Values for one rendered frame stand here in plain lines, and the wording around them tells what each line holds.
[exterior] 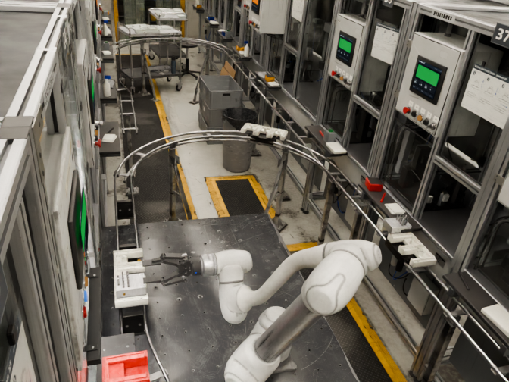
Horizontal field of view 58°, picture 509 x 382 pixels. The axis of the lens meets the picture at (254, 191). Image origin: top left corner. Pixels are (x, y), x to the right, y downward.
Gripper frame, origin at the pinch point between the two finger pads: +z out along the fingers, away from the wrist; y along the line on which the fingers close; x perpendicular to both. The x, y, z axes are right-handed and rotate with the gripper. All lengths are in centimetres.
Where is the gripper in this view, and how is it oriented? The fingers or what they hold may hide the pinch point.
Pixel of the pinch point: (149, 271)
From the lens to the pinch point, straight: 186.9
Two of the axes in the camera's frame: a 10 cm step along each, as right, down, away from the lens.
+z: -9.6, 0.7, -2.8
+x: 2.7, 5.1, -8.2
